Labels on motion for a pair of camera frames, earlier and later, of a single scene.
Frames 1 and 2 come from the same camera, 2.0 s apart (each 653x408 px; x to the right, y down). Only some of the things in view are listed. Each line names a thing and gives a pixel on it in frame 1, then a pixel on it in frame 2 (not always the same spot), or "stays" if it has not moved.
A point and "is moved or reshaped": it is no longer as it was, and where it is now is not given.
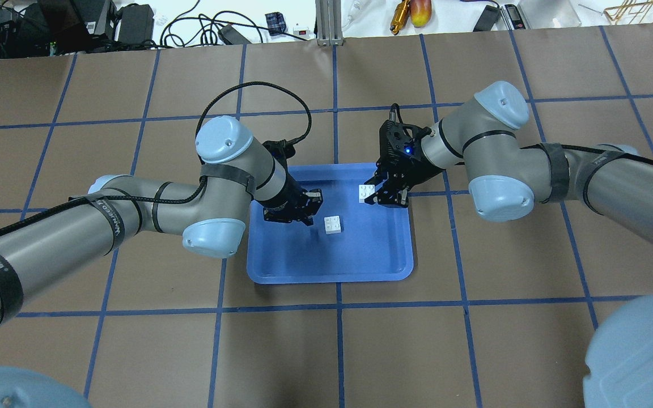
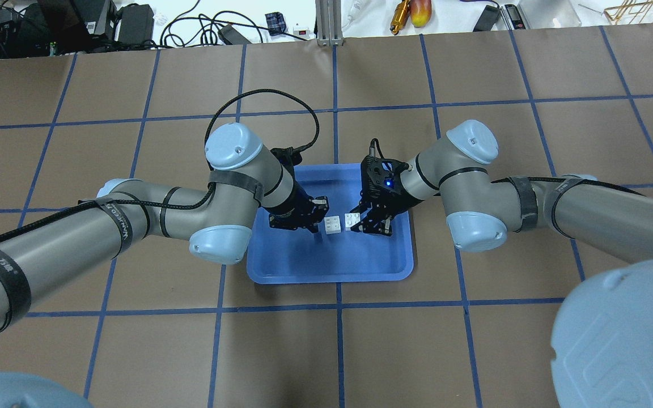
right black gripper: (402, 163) to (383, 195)
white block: (332, 225) stays
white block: (365, 190) is moved or reshaped
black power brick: (136, 25) stays
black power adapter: (487, 18) stays
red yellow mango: (420, 12) stays
